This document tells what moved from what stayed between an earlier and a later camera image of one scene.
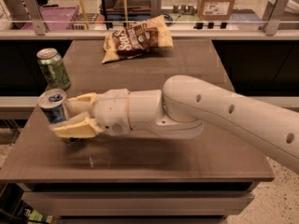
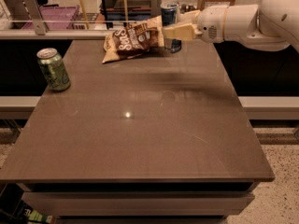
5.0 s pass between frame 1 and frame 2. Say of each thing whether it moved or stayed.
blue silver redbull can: moved
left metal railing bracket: stayed
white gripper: moved
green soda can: stayed
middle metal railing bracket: stayed
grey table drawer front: stayed
